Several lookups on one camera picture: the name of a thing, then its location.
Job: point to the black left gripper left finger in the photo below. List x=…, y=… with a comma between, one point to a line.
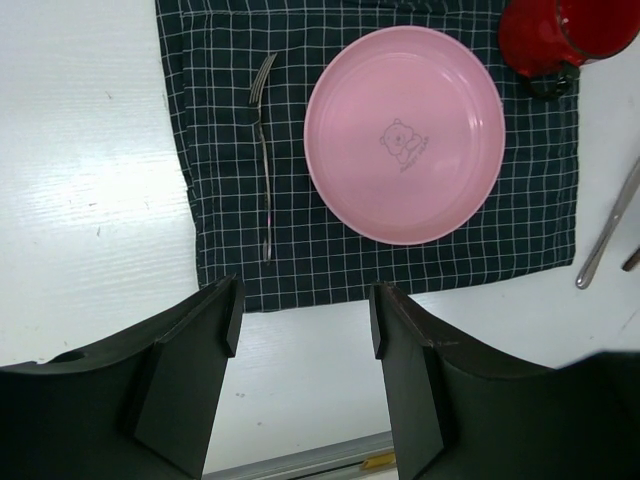
x=139, y=404

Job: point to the brown wooden spoon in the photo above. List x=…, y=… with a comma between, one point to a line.
x=632, y=261

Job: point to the red enamel mug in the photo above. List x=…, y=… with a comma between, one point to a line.
x=547, y=41

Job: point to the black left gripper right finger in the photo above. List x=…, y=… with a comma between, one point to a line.
x=462, y=409

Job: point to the silver metal fork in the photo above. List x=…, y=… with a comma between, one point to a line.
x=255, y=103

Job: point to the silver metal knife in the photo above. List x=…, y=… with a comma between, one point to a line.
x=626, y=194

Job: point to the pink plastic plate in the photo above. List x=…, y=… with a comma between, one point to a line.
x=404, y=135

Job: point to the dark checkered cloth placemat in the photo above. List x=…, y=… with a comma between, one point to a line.
x=211, y=52

